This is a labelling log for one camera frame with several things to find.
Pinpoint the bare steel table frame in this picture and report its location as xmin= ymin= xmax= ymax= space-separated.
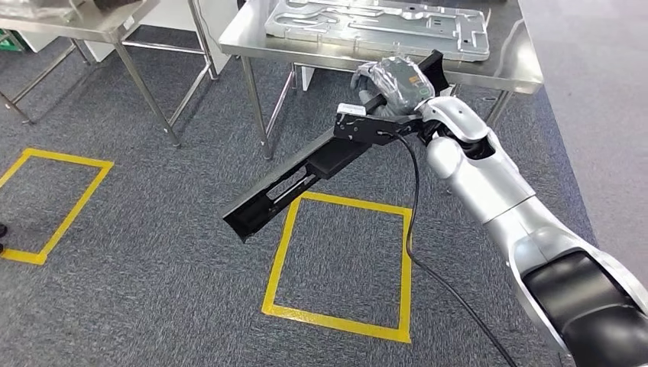
xmin=0 ymin=30 xmax=99 ymax=126

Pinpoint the stainless steel workbench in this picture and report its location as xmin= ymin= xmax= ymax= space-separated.
xmin=219 ymin=0 xmax=545 ymax=161

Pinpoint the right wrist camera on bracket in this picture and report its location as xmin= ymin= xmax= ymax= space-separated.
xmin=332 ymin=102 xmax=423 ymax=147

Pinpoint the black camera cable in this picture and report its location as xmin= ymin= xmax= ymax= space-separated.
xmin=392 ymin=132 xmax=518 ymax=367

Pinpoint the clear plastic bag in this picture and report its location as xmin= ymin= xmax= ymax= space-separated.
xmin=0 ymin=0 xmax=82 ymax=20

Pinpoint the machined aluminium fixture plate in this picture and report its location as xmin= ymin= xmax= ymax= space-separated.
xmin=264 ymin=0 xmax=491 ymax=63

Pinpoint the yellow floor tape square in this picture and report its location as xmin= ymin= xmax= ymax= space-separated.
xmin=261 ymin=191 xmax=413 ymax=344
xmin=0 ymin=148 xmax=115 ymax=266

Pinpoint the cluttered steel table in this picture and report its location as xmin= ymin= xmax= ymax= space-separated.
xmin=0 ymin=0 xmax=219 ymax=149

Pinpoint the black plastic plate frame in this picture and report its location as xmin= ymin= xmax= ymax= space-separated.
xmin=221 ymin=49 xmax=450 ymax=243

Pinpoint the green plastic crate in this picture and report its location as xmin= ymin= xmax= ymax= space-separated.
xmin=0 ymin=29 xmax=26 ymax=53

